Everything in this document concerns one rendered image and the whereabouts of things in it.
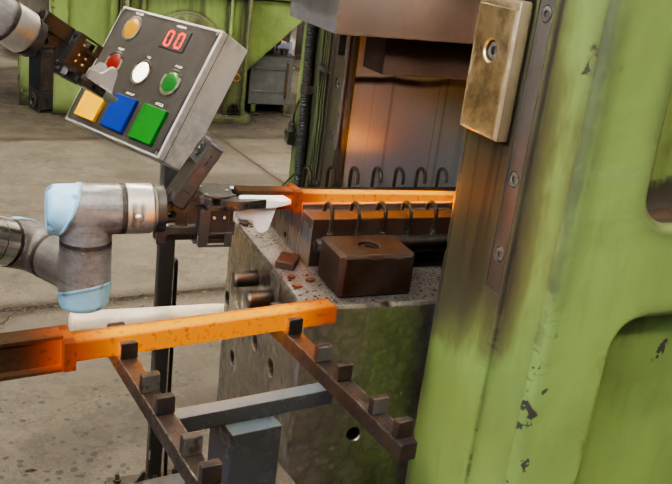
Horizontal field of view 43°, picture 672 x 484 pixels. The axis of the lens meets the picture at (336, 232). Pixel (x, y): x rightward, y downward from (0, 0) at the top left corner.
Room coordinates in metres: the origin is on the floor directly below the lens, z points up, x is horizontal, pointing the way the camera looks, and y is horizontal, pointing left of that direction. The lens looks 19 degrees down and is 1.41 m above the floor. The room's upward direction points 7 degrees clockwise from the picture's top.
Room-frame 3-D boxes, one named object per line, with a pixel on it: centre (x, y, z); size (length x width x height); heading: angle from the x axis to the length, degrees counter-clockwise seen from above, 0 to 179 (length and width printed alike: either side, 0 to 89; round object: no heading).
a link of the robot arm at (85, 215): (1.15, 0.36, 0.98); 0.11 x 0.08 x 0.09; 114
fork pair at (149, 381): (0.81, 0.07, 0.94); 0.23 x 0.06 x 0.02; 123
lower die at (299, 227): (1.40, -0.11, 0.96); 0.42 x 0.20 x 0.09; 114
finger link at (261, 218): (1.25, 0.11, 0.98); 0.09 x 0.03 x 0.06; 111
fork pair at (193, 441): (0.71, 0.01, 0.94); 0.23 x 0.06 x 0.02; 123
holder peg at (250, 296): (1.18, 0.10, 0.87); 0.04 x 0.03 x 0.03; 114
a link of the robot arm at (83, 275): (1.16, 0.38, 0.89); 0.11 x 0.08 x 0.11; 57
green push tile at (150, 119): (1.63, 0.39, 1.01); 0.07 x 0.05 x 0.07; 49
